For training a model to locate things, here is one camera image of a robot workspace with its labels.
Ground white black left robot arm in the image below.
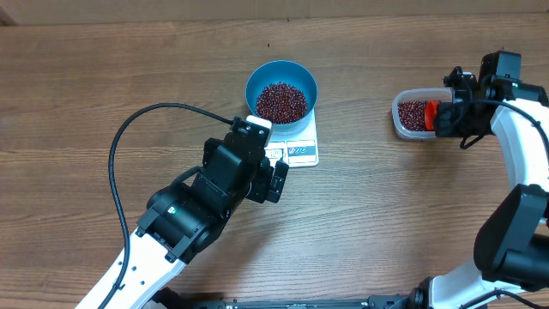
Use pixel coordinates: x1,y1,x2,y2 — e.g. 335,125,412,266
78,125,288,308

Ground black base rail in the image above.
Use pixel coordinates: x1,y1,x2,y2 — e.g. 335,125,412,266
144,288,431,309

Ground clear plastic container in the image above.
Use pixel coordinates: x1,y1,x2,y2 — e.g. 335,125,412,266
391,88,453,141

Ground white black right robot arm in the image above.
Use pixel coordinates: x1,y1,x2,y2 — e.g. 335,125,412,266
408,51,548,308

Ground orange scoop with blue handle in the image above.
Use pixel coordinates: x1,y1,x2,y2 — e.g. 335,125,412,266
424,100,441,131

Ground teal bowl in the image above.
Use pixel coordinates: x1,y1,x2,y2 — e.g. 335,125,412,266
244,60,318,118

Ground red beans in bowl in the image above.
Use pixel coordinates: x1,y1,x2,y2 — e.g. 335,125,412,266
256,82,308,124

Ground white kitchen scale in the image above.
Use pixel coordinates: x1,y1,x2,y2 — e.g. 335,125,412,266
265,110,319,168

